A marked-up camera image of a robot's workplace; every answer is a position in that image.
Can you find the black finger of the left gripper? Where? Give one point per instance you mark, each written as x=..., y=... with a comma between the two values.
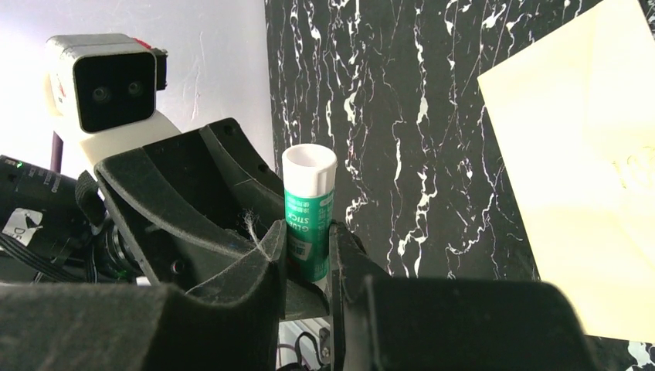
x=175, y=212
x=257, y=189

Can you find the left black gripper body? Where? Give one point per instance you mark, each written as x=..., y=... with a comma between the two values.
x=54, y=230

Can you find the green white glue stick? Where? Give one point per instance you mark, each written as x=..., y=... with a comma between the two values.
x=309, y=172

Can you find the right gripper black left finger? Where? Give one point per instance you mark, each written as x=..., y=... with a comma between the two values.
x=229, y=322

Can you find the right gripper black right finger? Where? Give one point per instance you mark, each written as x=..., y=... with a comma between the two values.
x=381, y=322

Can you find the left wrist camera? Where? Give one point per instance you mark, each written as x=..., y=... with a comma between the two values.
x=101, y=93

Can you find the cream paper envelope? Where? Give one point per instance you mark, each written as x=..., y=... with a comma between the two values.
x=573, y=115

